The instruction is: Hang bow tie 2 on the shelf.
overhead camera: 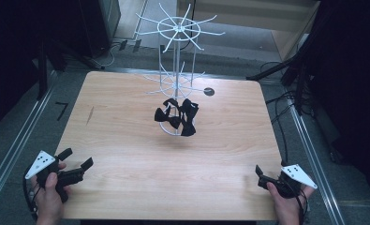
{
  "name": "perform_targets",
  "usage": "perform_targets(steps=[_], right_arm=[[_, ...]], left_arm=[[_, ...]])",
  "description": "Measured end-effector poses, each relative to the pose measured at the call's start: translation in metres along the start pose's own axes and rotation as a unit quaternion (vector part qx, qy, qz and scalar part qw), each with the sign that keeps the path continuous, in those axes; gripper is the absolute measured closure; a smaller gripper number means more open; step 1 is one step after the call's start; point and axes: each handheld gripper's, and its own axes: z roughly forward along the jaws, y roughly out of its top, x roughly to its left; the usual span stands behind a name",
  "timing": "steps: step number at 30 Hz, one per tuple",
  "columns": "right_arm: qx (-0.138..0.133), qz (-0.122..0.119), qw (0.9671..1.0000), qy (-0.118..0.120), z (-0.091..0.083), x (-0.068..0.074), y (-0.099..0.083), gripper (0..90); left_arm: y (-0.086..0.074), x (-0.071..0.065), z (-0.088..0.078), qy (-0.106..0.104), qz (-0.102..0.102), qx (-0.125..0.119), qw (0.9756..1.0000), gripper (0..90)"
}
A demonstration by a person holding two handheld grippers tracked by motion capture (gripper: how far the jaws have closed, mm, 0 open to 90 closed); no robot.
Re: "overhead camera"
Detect black stand legs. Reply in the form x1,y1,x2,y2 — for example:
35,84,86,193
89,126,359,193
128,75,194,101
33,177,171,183
36,38,96,101
245,57,310,117

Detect white floor cable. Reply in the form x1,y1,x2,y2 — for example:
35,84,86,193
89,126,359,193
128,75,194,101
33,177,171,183
97,41,121,70

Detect person's left hand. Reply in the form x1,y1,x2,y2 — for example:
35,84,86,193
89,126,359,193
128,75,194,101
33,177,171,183
30,160,72,225

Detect person's right hand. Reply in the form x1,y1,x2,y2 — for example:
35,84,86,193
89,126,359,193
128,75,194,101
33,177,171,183
265,182,315,225

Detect dark cabinet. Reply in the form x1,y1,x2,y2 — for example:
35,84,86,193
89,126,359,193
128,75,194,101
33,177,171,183
79,0,122,58

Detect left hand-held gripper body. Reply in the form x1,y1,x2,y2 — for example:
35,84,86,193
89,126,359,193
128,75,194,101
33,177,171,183
24,150,85,203

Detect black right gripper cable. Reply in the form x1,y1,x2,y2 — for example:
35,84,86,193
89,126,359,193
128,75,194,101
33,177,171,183
293,187,309,225

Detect white wire display rack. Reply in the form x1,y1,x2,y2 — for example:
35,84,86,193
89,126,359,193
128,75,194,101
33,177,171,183
134,2,227,137

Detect black floor cables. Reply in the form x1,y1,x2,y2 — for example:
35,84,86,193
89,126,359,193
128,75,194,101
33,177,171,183
265,90,303,163

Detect beige wooden cabinet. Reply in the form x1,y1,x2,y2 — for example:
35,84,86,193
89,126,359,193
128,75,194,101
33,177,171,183
176,0,319,61

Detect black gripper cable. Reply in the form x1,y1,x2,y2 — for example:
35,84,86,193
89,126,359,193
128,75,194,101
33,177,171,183
293,187,309,225
22,174,40,221

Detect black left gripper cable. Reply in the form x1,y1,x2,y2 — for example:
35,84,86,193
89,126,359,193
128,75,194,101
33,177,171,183
22,174,40,221

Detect black bow tie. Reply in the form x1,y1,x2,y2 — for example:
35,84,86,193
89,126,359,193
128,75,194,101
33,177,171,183
154,97,183,130
178,98,200,138

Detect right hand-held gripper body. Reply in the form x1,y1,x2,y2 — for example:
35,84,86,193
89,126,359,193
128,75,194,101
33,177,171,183
257,163,318,200

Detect aluminium floor rail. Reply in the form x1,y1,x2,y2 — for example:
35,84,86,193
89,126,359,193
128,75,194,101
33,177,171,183
0,69,57,207
287,99,346,225

